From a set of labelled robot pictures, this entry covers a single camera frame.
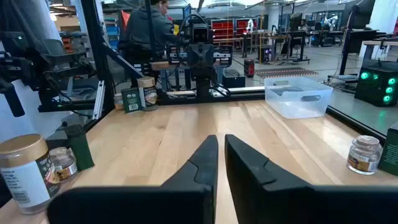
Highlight striped floor mat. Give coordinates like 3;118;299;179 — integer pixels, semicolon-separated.
254;67;320;79

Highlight small grey cylinder bottom left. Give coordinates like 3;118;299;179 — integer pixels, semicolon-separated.
113;93;125;111

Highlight small red-lit computer tower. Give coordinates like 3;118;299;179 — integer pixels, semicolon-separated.
243;58;256;78

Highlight black monitor stand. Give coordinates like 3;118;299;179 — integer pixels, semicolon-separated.
338;0;379;77

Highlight small glass spice jar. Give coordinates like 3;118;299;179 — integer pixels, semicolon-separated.
49;146;78;182
346;134;383;176

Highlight red storage shelf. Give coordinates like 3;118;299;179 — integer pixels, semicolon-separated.
210;17;259;42

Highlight black box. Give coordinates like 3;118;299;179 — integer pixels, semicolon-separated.
221;69;247;89

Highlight black computer tower green lights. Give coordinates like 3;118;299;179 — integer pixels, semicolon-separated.
354;60;398;108

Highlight clear plastic bin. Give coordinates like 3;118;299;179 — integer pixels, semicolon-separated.
264;76;334;120

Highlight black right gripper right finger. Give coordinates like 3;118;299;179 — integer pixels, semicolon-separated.
224;134;398;224

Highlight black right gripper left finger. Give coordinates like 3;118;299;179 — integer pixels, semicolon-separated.
46;134;219;224

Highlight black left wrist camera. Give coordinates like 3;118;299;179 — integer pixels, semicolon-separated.
186;23;214;44

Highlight black-legged desk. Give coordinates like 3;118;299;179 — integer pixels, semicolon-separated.
272;29;312;65

